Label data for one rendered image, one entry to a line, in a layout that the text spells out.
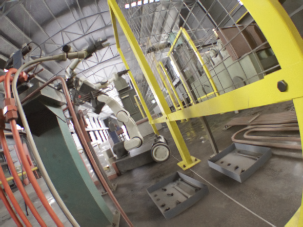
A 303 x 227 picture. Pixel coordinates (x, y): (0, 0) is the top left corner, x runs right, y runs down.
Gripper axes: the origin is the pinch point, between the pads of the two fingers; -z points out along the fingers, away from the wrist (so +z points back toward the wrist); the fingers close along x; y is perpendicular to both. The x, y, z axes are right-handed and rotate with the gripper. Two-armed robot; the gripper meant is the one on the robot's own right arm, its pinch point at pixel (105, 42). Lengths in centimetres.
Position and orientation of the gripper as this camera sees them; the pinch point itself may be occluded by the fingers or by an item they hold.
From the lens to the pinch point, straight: 146.2
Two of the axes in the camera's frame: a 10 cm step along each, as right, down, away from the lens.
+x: -0.1, -0.2, 10.0
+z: -9.3, 3.6, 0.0
